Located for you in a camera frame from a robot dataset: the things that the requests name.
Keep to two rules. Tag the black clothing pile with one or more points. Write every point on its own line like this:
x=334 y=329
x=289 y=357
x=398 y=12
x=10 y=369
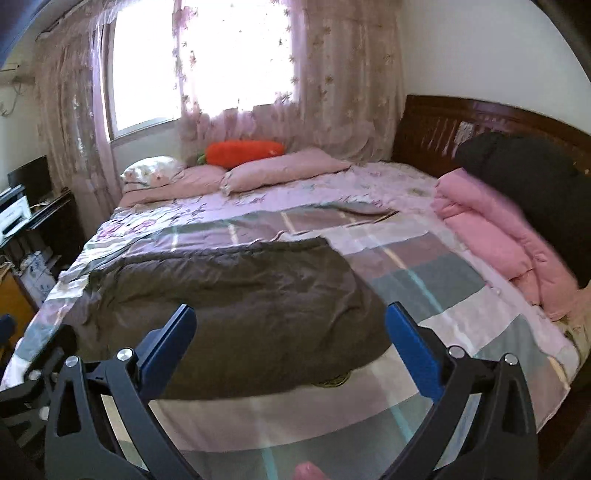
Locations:
x=540 y=178

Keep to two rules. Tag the white floral storage box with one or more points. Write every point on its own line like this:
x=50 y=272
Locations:
x=36 y=278

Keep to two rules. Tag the pink floral lace curtain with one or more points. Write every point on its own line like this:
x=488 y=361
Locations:
x=325 y=73

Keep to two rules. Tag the dark wooden desk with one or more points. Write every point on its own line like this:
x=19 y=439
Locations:
x=55 y=231

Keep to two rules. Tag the dark brown puffer jacket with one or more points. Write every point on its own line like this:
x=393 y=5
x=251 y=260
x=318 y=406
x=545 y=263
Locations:
x=271 y=316

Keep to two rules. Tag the light wooden cabinet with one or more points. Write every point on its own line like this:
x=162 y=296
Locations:
x=15 y=302

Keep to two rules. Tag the left pink pillow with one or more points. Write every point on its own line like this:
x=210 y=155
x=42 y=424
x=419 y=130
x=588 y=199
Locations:
x=191 y=182

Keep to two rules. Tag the folded pink quilt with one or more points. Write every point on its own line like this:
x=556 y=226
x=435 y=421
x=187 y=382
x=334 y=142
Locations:
x=496 y=231

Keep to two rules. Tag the right pink pillow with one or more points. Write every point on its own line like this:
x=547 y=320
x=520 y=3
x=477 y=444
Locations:
x=301 y=165

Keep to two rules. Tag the white air conditioner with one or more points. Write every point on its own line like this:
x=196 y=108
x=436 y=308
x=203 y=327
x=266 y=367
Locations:
x=10 y=68

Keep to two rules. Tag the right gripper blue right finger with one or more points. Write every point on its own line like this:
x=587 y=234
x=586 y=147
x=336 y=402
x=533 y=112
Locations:
x=481 y=424

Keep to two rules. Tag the pink pillow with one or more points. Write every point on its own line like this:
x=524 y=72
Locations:
x=191 y=182
x=301 y=165

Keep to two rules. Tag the white printer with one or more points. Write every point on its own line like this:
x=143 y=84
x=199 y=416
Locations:
x=14 y=217

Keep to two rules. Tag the black computer monitor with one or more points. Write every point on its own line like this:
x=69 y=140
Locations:
x=34 y=176

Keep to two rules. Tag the operator thumb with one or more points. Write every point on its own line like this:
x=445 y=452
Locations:
x=308 y=471

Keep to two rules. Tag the orange carrot plush pillow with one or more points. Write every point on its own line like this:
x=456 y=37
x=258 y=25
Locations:
x=232 y=153

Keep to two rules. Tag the pink cartoon bed sheet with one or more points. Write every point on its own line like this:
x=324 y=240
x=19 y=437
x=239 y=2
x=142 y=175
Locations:
x=395 y=185

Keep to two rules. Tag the dark wooden headboard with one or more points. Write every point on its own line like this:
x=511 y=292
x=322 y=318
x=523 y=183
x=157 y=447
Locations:
x=433 y=127

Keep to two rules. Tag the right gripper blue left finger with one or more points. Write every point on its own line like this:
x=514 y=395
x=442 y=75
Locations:
x=80 y=442

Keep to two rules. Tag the striped patchwork duvet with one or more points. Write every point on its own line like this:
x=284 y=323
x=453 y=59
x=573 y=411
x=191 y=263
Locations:
x=354 y=425

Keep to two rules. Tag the finger of the left gripper distant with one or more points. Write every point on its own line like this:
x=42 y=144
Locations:
x=38 y=391

